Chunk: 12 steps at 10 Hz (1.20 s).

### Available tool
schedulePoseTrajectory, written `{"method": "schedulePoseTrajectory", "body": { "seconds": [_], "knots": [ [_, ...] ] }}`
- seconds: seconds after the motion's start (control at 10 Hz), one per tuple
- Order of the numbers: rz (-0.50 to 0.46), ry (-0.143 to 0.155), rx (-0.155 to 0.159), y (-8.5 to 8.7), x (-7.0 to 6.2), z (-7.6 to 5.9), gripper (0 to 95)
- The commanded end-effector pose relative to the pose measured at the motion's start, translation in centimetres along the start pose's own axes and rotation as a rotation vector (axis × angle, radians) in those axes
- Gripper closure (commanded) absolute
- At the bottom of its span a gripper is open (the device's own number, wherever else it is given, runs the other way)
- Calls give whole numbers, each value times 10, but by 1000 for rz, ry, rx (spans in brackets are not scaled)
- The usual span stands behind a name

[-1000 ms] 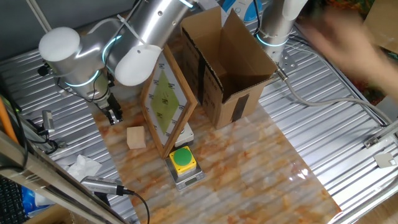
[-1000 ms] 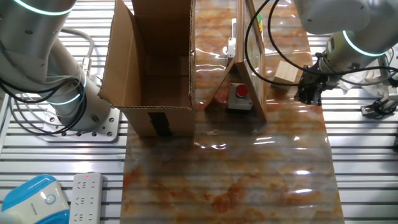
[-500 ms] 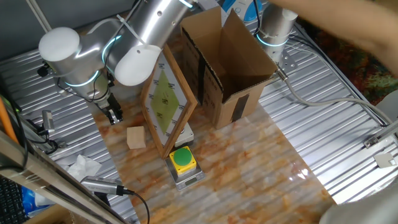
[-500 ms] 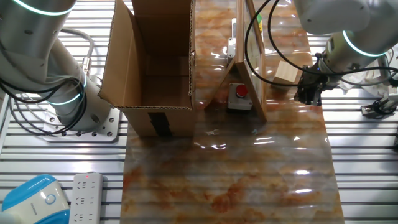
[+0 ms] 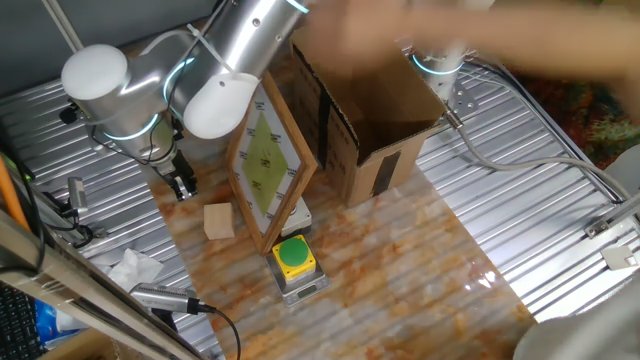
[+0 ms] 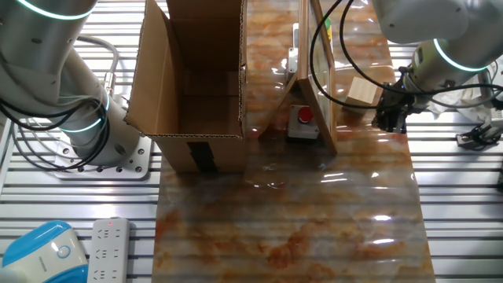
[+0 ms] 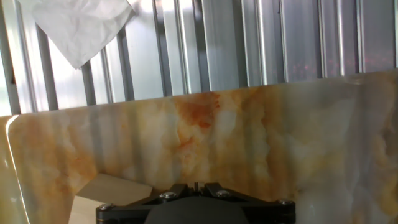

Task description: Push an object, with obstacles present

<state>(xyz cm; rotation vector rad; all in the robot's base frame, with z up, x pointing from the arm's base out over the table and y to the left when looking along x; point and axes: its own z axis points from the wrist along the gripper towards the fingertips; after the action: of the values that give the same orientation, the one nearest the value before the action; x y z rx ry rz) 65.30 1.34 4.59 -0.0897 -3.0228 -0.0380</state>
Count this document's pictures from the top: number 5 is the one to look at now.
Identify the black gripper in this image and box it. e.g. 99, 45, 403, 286
158, 148, 199, 203

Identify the light wooden block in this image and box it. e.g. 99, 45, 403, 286
203, 202, 237, 242

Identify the person left forearm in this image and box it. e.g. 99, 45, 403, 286
409, 2, 640, 124

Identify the white rounded object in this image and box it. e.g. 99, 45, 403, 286
602, 144, 640, 199

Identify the person left hand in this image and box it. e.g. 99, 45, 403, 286
299, 0, 416, 69

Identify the crumpled white tissue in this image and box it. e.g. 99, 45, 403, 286
92, 248, 165, 294

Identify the red emergency stop button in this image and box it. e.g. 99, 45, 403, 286
280, 197, 314, 239

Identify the yellow box green button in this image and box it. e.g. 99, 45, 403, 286
271, 233, 318, 282

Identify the white zip tie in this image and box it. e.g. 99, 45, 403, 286
187, 23, 237, 76

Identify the open cardboard box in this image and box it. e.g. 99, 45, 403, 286
288, 29, 448, 209

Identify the orange pole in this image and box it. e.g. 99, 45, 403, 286
0, 157, 31, 231

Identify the brown box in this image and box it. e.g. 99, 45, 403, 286
39, 327, 136, 360

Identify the blue tissue pack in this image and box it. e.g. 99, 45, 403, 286
32, 298, 89, 351

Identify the black keyboard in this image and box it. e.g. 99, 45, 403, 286
0, 282, 46, 360

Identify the orange marble pattern mat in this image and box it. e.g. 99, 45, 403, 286
97, 9, 539, 360

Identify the colourful patterned cloth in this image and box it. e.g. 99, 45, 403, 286
514, 69, 640, 171

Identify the white printed shirt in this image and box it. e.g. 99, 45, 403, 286
512, 279, 640, 360

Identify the square grey plate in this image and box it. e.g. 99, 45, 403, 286
599, 244, 639, 271

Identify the wooden picture frame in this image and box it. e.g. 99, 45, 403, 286
224, 71, 319, 256

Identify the small silver camera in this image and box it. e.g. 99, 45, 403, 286
67, 176, 90, 219

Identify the large grey camera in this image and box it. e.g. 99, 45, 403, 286
128, 282, 201, 316

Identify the black camera cable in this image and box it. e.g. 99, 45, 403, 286
197, 302, 243, 360

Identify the black camera stand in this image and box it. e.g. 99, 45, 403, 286
149, 307, 180, 334

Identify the aluminium camera rail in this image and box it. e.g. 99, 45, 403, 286
7, 164, 109, 246

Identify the aluminium frame beam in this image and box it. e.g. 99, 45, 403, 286
0, 207, 201, 360

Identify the aluminium pole with bracket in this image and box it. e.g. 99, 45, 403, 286
40, 0, 85, 54

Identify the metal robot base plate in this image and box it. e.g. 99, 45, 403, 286
447, 79, 479, 119

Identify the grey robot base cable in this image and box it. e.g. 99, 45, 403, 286
442, 109, 634, 201

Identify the aluminium profile with bracket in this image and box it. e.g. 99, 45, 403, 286
583, 192, 640, 240

